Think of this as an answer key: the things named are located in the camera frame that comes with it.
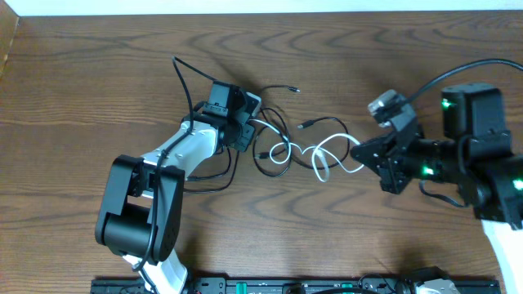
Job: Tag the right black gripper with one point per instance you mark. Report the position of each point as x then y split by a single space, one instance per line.
389 164

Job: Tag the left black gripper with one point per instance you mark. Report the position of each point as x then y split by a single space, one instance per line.
247 133

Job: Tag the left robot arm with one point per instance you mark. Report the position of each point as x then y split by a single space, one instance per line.
140 212

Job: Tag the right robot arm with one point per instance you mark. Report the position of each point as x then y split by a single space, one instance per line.
476 156

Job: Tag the cardboard box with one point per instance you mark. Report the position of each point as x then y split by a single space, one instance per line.
9 21

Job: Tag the green clamp handle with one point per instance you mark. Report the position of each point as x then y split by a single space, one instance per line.
241 288

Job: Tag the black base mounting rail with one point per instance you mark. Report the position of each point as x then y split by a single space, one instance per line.
255 286

